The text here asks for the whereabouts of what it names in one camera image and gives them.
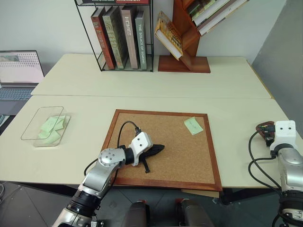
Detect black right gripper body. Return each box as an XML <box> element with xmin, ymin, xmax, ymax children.
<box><xmin>259</xmin><ymin>124</ymin><xmax>276</xmax><ymax>148</ymax></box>

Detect black book with white print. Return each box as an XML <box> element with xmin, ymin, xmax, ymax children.
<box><xmin>77</xmin><ymin>0</ymin><xmax>117</xmax><ymax>5</ymax></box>

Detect green-covered book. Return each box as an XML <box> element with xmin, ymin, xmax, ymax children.
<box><xmin>187</xmin><ymin>0</ymin><xmax>232</xmax><ymax>21</ymax></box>

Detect brown HOMES book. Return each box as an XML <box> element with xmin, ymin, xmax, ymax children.
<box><xmin>119</xmin><ymin>5</ymin><xmax>141</xmax><ymax>70</ymax></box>

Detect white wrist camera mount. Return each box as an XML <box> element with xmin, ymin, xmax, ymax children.
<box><xmin>269</xmin><ymin>120</ymin><xmax>297</xmax><ymax>152</ymax></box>
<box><xmin>131</xmin><ymin>132</ymin><xmax>154</xmax><ymax>167</ymax></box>

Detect black wire book rack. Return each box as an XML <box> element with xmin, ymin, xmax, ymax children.
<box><xmin>74</xmin><ymin>0</ymin><xmax>155</xmax><ymax>72</ymax></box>

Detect red book with white print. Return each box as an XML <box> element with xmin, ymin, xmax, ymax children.
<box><xmin>116</xmin><ymin>0</ymin><xmax>151</xmax><ymax>5</ymax></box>

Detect wood-framed cork board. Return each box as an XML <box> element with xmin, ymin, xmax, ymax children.
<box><xmin>101</xmin><ymin>109</ymin><xmax>223</xmax><ymax>192</ymax></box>

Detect brown wooden tree bookshelf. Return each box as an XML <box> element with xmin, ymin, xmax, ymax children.
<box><xmin>157</xmin><ymin>0</ymin><xmax>250</xmax><ymax>73</ymax></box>

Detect yellow patterned book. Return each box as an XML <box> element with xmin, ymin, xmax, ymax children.
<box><xmin>154</xmin><ymin>10</ymin><xmax>184</xmax><ymax>60</ymax></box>

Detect green sticky note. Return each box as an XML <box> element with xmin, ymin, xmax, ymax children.
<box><xmin>37</xmin><ymin>129</ymin><xmax>61</xmax><ymax>142</ymax></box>
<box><xmin>53</xmin><ymin>115</ymin><xmax>68</xmax><ymax>131</ymax></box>
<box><xmin>39</xmin><ymin>116</ymin><xmax>59</xmax><ymax>132</ymax></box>
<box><xmin>184</xmin><ymin>116</ymin><xmax>205</xmax><ymax>136</ymax></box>

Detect grey open laptop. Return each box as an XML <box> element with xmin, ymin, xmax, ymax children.
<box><xmin>0</xmin><ymin>50</ymin><xmax>45</xmax><ymax>103</ymax></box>

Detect grey-green slim book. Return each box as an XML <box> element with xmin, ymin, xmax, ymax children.
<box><xmin>134</xmin><ymin>9</ymin><xmax>147</xmax><ymax>70</ymax></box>

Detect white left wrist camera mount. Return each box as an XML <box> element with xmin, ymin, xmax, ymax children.
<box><xmin>131</xmin><ymin>132</ymin><xmax>154</xmax><ymax>167</ymax></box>

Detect clear plastic box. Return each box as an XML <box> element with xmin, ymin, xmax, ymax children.
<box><xmin>20</xmin><ymin>106</ymin><xmax>72</xmax><ymax>148</ymax></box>

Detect white-paged book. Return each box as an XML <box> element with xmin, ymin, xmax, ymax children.
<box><xmin>193</xmin><ymin>0</ymin><xmax>247</xmax><ymax>28</ymax></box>

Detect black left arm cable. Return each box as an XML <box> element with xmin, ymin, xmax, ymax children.
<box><xmin>83</xmin><ymin>121</ymin><xmax>142</xmax><ymax>177</ymax></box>

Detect olive patterned book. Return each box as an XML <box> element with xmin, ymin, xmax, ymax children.
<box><xmin>102</xmin><ymin>6</ymin><xmax>129</xmax><ymax>70</ymax></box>

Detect dark-covered thick book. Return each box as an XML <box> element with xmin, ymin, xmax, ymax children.
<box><xmin>197</xmin><ymin>6</ymin><xmax>250</xmax><ymax>36</ymax></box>

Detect red hardcover book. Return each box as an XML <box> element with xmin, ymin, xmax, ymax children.
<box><xmin>90</xmin><ymin>6</ymin><xmax>117</xmax><ymax>70</ymax></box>

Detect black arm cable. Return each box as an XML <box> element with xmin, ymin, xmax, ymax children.
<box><xmin>248</xmin><ymin>130</ymin><xmax>287</xmax><ymax>227</ymax></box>
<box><xmin>83</xmin><ymin>121</ymin><xmax>142</xmax><ymax>177</ymax></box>

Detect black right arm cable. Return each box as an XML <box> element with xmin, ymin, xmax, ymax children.
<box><xmin>248</xmin><ymin>130</ymin><xmax>287</xmax><ymax>227</ymax></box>

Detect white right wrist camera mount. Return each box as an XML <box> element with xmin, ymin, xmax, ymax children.
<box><xmin>269</xmin><ymin>120</ymin><xmax>297</xmax><ymax>152</ymax></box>

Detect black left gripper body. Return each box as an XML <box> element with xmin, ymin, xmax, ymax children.
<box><xmin>138</xmin><ymin>149</ymin><xmax>154</xmax><ymax>164</ymax></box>

